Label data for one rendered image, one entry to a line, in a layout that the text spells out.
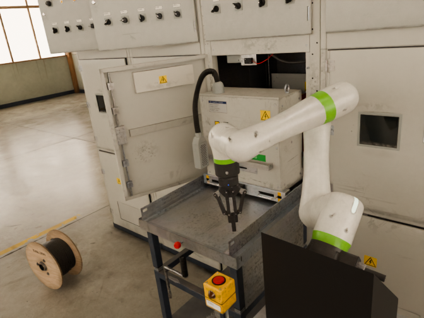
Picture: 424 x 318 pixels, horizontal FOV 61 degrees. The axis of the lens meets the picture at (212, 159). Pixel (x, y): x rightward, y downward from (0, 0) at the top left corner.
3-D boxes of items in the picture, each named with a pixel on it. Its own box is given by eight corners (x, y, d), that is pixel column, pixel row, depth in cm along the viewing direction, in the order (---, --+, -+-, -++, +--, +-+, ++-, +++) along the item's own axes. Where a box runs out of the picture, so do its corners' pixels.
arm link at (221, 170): (212, 166, 128) (238, 163, 127) (214, 155, 139) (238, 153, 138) (214, 182, 130) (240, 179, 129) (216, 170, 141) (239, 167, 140)
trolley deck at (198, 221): (237, 270, 147) (236, 257, 145) (140, 228, 186) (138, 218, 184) (312, 202, 194) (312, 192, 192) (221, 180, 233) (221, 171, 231)
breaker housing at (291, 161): (282, 194, 180) (279, 98, 163) (207, 176, 211) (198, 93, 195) (325, 161, 215) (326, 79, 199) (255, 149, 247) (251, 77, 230)
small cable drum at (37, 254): (32, 282, 281) (17, 238, 268) (55, 265, 299) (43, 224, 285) (65, 296, 261) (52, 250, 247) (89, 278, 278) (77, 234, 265)
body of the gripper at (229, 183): (238, 169, 138) (241, 191, 141) (216, 171, 139) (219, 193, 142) (239, 176, 131) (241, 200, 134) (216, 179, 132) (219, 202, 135)
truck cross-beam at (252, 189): (285, 204, 179) (284, 193, 177) (204, 183, 213) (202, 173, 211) (290, 200, 183) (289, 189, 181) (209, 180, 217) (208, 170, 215)
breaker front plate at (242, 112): (280, 194, 180) (276, 100, 163) (207, 176, 210) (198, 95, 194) (281, 193, 181) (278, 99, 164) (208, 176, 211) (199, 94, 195)
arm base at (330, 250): (383, 290, 116) (388, 272, 117) (380, 284, 104) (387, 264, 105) (306, 259, 130) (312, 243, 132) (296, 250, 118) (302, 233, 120)
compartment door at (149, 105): (122, 197, 212) (96, 69, 187) (216, 169, 239) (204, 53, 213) (125, 201, 206) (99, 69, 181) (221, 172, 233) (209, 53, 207)
